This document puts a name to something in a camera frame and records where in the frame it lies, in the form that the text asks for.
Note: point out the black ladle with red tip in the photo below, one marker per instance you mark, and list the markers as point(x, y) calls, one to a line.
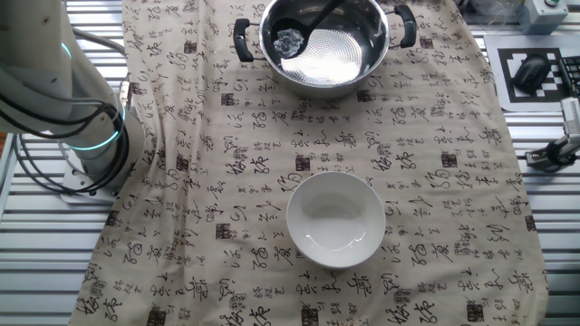
point(317, 20)

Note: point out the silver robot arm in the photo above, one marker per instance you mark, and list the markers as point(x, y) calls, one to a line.
point(36, 68)

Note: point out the white ceramic bowl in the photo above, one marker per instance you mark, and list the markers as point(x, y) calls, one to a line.
point(335, 222)

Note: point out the beige calligraphy tablecloth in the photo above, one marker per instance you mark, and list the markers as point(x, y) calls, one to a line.
point(226, 181)

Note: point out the black white marker board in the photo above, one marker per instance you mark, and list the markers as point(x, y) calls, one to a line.
point(494, 72)

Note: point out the clear plastic container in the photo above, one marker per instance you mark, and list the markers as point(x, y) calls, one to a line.
point(491, 11)

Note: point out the black computer mouse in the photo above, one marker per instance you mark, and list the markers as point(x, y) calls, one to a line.
point(531, 73)

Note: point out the grey box with green button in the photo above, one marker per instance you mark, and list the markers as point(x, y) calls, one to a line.
point(541, 18)

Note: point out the black keyboard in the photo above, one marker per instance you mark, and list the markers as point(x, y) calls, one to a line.
point(572, 74)

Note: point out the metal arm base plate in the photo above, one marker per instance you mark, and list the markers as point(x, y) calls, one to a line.
point(74, 194)

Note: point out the camera ball mount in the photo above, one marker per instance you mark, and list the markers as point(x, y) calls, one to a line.
point(559, 154)

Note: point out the small grey camera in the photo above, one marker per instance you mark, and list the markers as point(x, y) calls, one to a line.
point(572, 115)

